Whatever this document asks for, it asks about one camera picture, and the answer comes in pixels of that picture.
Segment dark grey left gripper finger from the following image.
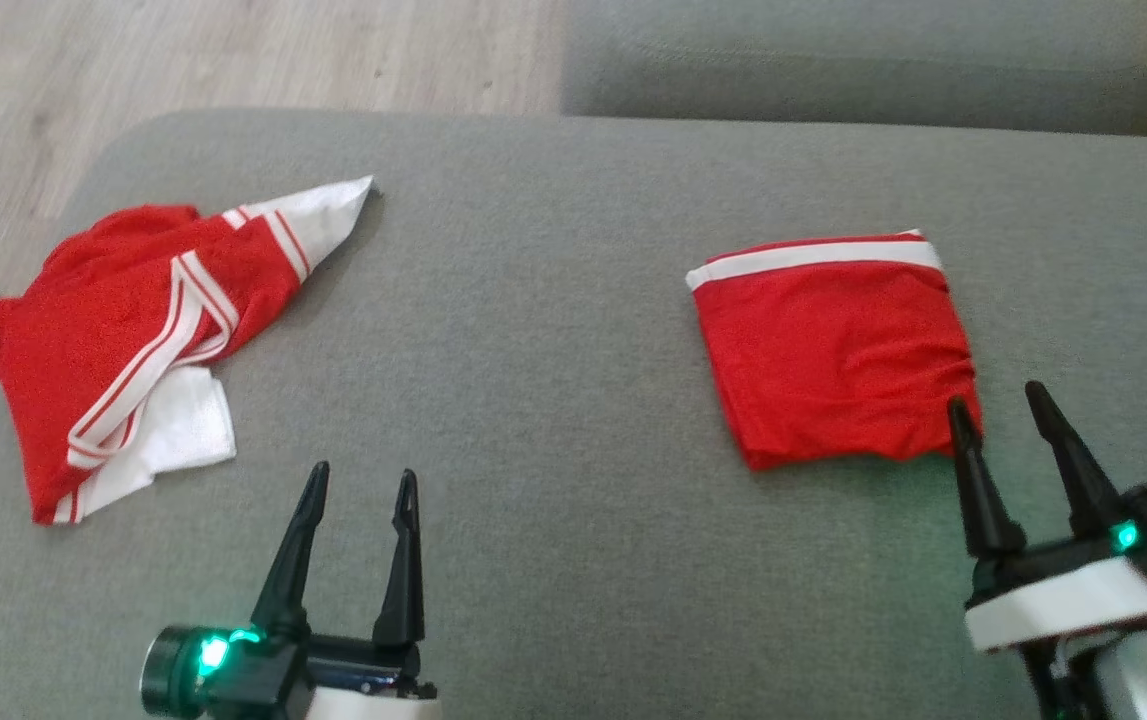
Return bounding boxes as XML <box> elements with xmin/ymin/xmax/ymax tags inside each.
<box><xmin>372</xmin><ymin>469</ymin><xmax>427</xmax><ymax>650</ymax></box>
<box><xmin>251</xmin><ymin>461</ymin><xmax>331</xmax><ymax>643</ymax></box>

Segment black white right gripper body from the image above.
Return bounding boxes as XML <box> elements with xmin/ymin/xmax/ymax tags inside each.
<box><xmin>964</xmin><ymin>528</ymin><xmax>1147</xmax><ymax>654</ymax></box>

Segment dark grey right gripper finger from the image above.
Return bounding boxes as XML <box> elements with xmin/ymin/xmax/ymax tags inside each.
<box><xmin>1025</xmin><ymin>381</ymin><xmax>1126</xmax><ymax>536</ymax></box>
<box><xmin>947</xmin><ymin>397</ymin><xmax>1026</xmax><ymax>559</ymax></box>

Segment grey fabric sofa seat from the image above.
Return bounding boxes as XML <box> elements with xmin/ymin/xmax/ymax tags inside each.
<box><xmin>0</xmin><ymin>108</ymin><xmax>1147</xmax><ymax>720</ymax></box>

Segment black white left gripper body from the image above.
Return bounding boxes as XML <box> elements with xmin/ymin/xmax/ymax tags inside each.
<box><xmin>223</xmin><ymin>633</ymin><xmax>440</xmax><ymax>720</ymax></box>

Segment red white striped shirt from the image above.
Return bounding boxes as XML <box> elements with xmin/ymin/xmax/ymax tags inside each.
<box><xmin>0</xmin><ymin>177</ymin><xmax>377</xmax><ymax>526</ymax></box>

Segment long grey sofa back cushion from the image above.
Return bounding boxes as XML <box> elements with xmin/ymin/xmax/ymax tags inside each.
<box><xmin>561</xmin><ymin>0</ymin><xmax>1147</xmax><ymax>136</ymax></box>

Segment red shorts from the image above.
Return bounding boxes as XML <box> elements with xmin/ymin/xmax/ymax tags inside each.
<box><xmin>685</xmin><ymin>229</ymin><xmax>984</xmax><ymax>471</ymax></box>

